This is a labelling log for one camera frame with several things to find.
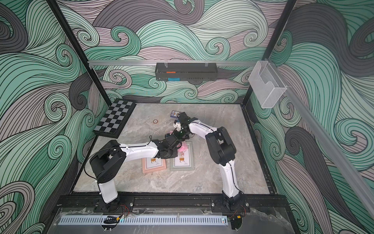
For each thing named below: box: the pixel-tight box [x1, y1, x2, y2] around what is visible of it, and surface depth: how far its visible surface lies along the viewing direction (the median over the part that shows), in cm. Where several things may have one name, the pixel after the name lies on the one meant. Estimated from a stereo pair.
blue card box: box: [170, 110, 181, 119], surface depth 116 cm
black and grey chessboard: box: [92, 98, 137, 139], surface depth 109 cm
